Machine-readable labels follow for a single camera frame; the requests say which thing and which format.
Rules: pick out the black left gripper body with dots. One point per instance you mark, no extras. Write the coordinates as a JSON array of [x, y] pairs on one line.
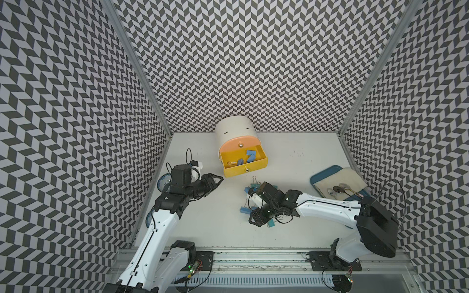
[[198, 188]]

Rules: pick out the blue patterned bowl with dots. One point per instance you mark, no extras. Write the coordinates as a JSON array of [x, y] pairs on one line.
[[163, 182], [149, 219]]

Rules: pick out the teal cutting board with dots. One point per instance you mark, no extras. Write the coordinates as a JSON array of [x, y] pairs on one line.
[[330, 171]]

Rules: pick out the beige cloth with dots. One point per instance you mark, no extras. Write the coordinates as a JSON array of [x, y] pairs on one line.
[[345, 175]]

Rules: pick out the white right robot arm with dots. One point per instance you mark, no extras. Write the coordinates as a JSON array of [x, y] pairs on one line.
[[374, 229]]

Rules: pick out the blue patterned bowl near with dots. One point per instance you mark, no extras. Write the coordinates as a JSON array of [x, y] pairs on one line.
[[149, 219]]

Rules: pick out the yellow drawer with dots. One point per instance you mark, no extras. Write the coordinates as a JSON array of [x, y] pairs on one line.
[[232, 171]]

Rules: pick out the white round drawer cabinet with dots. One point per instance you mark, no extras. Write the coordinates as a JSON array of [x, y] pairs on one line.
[[232, 127]]

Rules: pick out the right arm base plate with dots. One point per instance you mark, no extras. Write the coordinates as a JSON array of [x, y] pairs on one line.
[[321, 261]]

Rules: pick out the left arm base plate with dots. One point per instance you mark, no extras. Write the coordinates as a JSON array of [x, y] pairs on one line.
[[203, 261]]

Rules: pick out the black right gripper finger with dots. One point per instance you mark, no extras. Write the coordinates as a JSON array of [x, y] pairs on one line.
[[257, 218], [263, 191]]

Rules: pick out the blue patterned bowl far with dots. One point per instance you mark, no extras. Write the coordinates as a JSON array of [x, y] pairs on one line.
[[163, 182]]

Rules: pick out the metal spoons on cloth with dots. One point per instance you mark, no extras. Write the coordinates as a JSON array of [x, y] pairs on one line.
[[343, 192]]

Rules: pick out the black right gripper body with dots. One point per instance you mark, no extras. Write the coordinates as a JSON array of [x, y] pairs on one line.
[[269, 210]]

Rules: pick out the blue binder clip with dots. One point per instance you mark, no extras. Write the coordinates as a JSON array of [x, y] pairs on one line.
[[251, 152], [249, 191], [245, 209], [251, 158], [236, 163]]

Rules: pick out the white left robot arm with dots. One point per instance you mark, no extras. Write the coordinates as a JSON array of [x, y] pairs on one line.
[[148, 271]]

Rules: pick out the green binder clip top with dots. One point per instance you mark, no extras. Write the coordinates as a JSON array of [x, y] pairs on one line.
[[255, 183]]

